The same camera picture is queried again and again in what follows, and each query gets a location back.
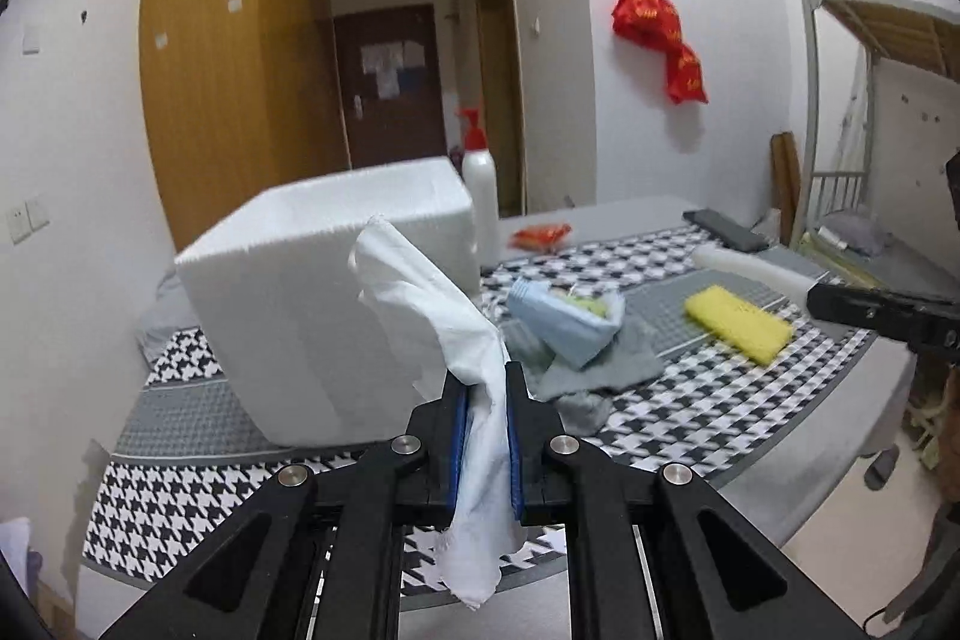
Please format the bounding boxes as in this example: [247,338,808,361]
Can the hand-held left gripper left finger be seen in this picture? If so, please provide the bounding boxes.
[97,361,470,640]

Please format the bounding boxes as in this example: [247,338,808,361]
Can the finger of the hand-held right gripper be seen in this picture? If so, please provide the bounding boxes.
[806,281,960,356]

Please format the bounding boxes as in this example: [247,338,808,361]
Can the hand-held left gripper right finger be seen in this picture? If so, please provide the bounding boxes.
[504,361,871,640]

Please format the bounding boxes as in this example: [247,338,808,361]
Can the white tissue paper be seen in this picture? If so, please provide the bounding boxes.
[349,216,530,611]

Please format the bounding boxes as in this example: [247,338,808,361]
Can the blue face mask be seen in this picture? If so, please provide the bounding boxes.
[508,280,626,371]

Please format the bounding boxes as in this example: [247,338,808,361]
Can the green snack packet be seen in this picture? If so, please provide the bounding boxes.
[551,287,612,319]

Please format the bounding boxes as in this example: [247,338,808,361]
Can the white foam box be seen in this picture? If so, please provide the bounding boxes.
[174,156,481,447]

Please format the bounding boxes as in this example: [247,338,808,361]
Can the grey pillow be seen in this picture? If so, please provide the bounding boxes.
[817,212,893,256]

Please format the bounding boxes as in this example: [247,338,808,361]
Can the grey cloth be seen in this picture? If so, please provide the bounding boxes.
[502,314,667,435]

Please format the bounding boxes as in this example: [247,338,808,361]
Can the grey slipper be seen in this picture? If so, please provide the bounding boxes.
[864,445,901,491]

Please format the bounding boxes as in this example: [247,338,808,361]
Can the yellow sponge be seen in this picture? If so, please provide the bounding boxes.
[684,285,794,365]

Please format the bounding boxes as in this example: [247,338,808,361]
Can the black white houndstooth mat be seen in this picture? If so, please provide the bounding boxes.
[79,231,878,618]

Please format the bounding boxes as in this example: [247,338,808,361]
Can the wooden boards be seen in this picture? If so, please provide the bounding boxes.
[771,131,803,247]

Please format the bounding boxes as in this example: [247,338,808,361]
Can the black phone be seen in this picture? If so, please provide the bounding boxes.
[682,209,772,253]

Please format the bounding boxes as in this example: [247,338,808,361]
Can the red snack packet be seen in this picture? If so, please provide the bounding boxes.
[510,222,575,253]

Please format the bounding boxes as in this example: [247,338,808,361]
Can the white lotion bottle red pump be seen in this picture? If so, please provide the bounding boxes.
[456,107,502,270]

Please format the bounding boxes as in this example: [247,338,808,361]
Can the dark brown door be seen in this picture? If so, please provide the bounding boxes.
[334,2,451,170]

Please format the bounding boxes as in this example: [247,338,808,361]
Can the red hanging bag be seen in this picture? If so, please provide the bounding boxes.
[611,0,710,107]

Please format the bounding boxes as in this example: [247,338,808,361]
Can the paper notices on door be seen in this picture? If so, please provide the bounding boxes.
[361,40,427,100]

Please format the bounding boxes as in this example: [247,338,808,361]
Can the wooden wardrobe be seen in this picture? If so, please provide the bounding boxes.
[139,0,353,251]

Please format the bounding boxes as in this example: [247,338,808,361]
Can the metal bunk bed frame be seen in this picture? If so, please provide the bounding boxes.
[780,0,960,251]

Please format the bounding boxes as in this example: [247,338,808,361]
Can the white wall socket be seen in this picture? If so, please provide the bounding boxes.
[6,199,52,240]

